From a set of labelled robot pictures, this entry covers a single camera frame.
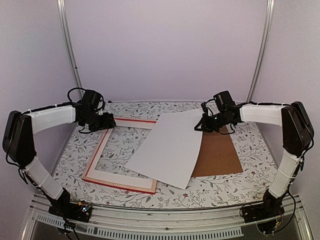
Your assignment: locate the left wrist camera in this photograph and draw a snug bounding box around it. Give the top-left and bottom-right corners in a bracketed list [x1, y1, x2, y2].
[97, 99, 106, 115]

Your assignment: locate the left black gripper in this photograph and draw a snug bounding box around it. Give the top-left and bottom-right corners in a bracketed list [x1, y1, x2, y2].
[82, 111, 117, 133]

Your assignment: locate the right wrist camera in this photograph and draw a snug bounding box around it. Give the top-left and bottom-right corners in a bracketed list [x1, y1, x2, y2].
[201, 102, 213, 117]

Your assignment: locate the cat photo print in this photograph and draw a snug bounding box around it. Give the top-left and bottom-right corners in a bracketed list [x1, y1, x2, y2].
[125, 108, 203, 190]

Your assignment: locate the aluminium corner post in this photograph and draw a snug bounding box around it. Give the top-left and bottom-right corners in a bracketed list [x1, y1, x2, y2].
[56, 0, 83, 88]
[246, 0, 275, 103]

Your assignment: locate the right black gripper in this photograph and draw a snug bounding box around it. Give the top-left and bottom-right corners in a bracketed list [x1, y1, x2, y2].
[194, 110, 232, 133]

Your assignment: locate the brown cardboard backing board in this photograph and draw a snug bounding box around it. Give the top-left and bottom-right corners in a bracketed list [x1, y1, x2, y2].
[191, 132, 243, 177]

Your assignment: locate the floral patterned table cover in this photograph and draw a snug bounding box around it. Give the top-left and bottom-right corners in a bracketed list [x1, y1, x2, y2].
[53, 102, 277, 209]

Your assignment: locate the white mat board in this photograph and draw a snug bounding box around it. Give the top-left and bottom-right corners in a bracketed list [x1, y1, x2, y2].
[81, 129, 157, 194]

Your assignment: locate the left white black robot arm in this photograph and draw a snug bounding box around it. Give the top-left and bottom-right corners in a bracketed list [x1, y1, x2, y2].
[2, 89, 116, 217]

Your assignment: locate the left aluminium corner post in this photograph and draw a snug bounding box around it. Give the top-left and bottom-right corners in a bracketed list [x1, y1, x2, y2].
[56, 0, 83, 88]

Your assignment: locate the right aluminium corner post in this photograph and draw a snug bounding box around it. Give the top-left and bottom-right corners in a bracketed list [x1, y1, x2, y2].
[246, 0, 275, 103]

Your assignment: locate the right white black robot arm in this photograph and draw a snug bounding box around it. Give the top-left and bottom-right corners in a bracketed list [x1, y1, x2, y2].
[194, 90, 315, 218]

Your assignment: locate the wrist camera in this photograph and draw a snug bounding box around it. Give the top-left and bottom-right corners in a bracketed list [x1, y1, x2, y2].
[97, 99, 106, 115]
[201, 102, 213, 117]

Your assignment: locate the red wooden picture frame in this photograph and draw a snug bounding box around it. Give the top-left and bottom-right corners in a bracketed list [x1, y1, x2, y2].
[81, 117, 158, 194]

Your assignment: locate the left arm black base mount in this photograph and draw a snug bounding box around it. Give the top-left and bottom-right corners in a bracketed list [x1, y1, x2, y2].
[45, 188, 92, 223]

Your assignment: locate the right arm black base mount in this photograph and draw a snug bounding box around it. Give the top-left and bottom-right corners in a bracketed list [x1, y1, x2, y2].
[239, 190, 286, 223]

